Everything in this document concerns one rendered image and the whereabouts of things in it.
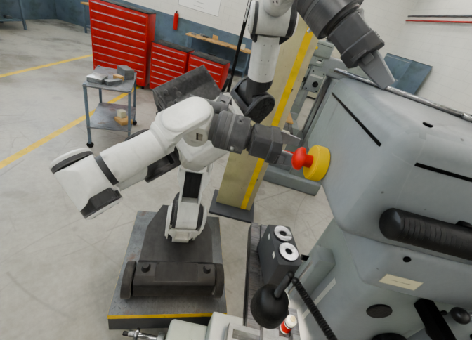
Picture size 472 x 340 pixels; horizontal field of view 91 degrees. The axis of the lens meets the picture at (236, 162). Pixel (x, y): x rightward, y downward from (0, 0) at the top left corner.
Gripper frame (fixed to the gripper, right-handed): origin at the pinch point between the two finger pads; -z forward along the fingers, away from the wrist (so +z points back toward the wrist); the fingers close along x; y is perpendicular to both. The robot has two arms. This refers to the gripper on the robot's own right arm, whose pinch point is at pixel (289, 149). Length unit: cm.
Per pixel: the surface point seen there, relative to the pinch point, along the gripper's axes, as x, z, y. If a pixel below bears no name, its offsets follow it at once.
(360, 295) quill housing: -24.6, -16.0, 12.6
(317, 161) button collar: -17.4, 0.2, -7.6
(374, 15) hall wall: 886, -335, -115
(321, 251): -14.9, -11.7, 15.0
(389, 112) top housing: -22.1, -2.5, -18.5
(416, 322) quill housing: -25.1, -29.2, 15.8
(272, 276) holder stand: 13, -21, 69
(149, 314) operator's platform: 12, 31, 130
